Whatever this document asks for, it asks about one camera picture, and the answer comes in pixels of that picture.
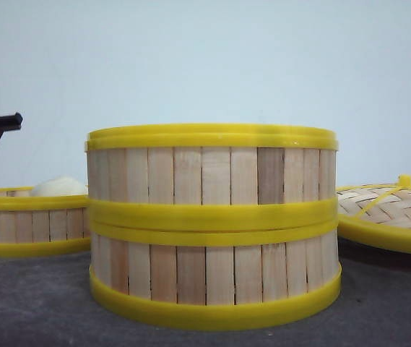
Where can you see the bamboo steamer drawer yellow rims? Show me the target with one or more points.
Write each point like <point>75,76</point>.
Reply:
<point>207,179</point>

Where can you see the woven bamboo steamer lid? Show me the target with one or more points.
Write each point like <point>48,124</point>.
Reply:
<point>377,215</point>

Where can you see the white steamed bun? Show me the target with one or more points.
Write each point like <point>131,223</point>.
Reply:
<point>60,186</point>

